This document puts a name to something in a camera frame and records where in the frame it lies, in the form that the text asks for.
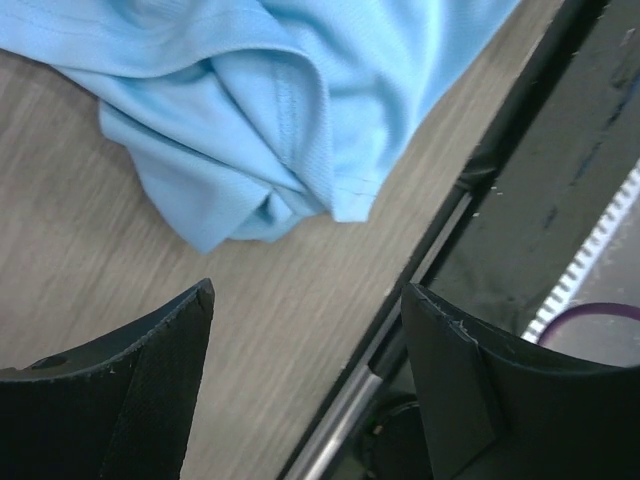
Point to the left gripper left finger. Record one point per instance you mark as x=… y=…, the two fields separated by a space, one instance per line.
x=118 y=407

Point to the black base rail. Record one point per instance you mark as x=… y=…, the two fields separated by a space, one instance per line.
x=558 y=149

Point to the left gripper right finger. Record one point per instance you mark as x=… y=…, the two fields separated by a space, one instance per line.
x=495 y=406

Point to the white slotted cable duct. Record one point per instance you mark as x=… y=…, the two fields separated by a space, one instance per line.
x=585 y=258

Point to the light blue shorts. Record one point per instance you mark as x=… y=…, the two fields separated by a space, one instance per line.
x=243 y=118

